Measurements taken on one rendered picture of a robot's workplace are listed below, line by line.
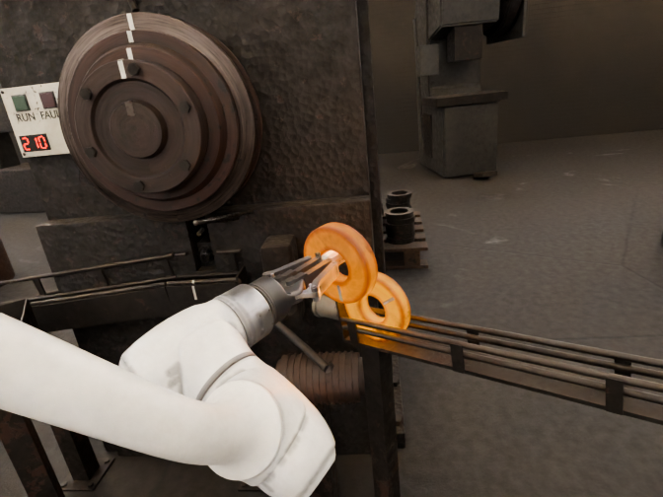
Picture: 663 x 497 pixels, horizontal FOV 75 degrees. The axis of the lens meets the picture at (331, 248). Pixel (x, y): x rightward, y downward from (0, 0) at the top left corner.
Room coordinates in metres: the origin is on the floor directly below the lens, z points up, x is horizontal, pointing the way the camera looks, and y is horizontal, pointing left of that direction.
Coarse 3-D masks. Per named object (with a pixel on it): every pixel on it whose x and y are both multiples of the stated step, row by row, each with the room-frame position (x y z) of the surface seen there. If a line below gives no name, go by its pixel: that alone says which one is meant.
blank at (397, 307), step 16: (384, 288) 0.80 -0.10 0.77; (400, 288) 0.80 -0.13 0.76; (352, 304) 0.86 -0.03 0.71; (368, 304) 0.87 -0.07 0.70; (384, 304) 0.80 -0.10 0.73; (400, 304) 0.78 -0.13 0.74; (368, 320) 0.83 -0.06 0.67; (384, 320) 0.80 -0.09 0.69; (400, 320) 0.78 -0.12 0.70; (368, 336) 0.83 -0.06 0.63
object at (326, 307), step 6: (324, 294) 0.95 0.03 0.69; (324, 300) 0.92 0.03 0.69; (330, 300) 0.91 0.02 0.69; (312, 306) 0.93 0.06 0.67; (318, 306) 0.92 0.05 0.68; (324, 306) 0.91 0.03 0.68; (330, 306) 0.90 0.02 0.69; (318, 312) 0.92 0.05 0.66; (324, 312) 0.90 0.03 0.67; (330, 312) 0.89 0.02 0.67; (336, 312) 0.87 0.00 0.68; (330, 318) 0.90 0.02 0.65; (336, 318) 0.88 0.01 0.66
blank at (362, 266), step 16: (336, 224) 0.75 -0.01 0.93; (320, 240) 0.76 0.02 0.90; (336, 240) 0.73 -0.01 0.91; (352, 240) 0.71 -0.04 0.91; (304, 256) 0.79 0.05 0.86; (352, 256) 0.71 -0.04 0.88; (368, 256) 0.71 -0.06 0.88; (352, 272) 0.71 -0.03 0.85; (368, 272) 0.69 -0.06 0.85; (336, 288) 0.75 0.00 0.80; (352, 288) 0.72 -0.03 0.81; (368, 288) 0.70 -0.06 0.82
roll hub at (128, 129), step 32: (160, 64) 1.02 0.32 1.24; (96, 96) 0.99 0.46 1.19; (128, 96) 0.99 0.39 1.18; (160, 96) 0.98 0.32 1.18; (192, 96) 0.99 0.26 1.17; (96, 128) 1.00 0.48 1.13; (128, 128) 0.97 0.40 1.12; (160, 128) 0.96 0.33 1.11; (192, 128) 0.96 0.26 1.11; (96, 160) 0.99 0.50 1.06; (128, 160) 1.00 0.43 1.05; (160, 160) 0.99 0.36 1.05; (192, 160) 0.97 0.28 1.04
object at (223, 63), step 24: (120, 24) 1.07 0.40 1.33; (144, 24) 1.06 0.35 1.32; (168, 24) 1.05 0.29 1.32; (72, 48) 1.08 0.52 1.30; (216, 48) 1.04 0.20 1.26; (72, 72) 1.08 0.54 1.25; (240, 72) 1.10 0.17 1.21; (240, 96) 1.04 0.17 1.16; (240, 120) 1.04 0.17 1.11; (72, 144) 1.09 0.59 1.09; (240, 144) 1.04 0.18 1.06; (240, 168) 1.04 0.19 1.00; (216, 192) 1.05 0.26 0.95; (144, 216) 1.07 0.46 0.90; (168, 216) 1.07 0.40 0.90; (192, 216) 1.06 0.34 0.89
